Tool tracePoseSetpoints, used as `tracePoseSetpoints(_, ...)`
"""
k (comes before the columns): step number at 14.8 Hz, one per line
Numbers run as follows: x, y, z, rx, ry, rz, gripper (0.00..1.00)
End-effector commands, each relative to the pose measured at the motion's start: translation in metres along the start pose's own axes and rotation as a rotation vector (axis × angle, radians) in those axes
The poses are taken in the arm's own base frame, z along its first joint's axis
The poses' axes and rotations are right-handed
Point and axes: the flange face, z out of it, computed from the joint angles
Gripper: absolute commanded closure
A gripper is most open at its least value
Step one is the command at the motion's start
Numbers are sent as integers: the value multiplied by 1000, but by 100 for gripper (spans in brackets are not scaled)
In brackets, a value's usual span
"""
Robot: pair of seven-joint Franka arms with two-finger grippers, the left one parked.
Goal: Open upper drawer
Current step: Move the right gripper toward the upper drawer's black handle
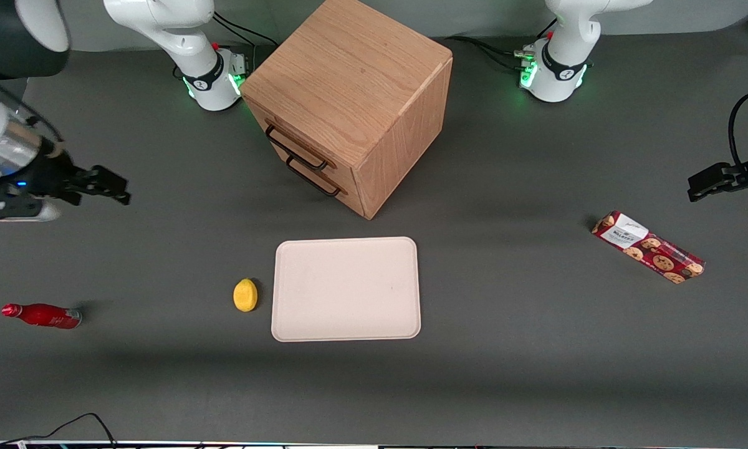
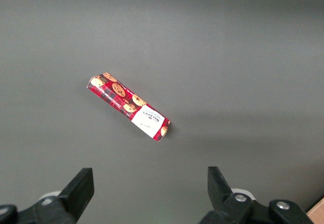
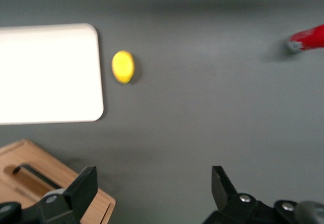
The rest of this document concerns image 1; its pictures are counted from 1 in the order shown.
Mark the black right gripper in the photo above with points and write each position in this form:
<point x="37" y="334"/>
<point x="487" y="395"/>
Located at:
<point x="51" y="175"/>

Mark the shallow oak wooden drawer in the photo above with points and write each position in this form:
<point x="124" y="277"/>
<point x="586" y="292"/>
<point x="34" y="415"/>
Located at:
<point x="287" y="128"/>

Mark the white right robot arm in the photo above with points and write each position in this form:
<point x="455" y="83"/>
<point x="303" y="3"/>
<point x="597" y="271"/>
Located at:
<point x="181" y="37"/>

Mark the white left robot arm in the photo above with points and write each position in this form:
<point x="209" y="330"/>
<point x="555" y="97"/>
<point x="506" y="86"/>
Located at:
<point x="564" y="56"/>

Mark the deep oak wooden drawer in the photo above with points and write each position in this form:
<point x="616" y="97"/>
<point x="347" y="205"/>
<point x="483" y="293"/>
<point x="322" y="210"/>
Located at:
<point x="349" y="194"/>

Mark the oak wooden drawer cabinet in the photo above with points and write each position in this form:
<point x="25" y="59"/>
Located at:
<point x="355" y="75"/>

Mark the red cookie box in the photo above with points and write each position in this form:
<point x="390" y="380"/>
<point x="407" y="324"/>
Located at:
<point x="648" y="246"/>

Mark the red soda bottle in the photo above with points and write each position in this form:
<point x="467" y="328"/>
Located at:
<point x="43" y="315"/>

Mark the yellow lemon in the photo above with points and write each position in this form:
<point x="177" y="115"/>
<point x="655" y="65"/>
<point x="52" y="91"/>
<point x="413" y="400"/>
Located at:
<point x="245" y="295"/>

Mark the beige rectangular tray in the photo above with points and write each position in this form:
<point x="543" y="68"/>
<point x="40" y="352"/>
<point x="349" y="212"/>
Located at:
<point x="346" y="289"/>

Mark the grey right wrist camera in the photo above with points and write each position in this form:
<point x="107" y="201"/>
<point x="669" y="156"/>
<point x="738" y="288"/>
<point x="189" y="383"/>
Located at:
<point x="12" y="211"/>

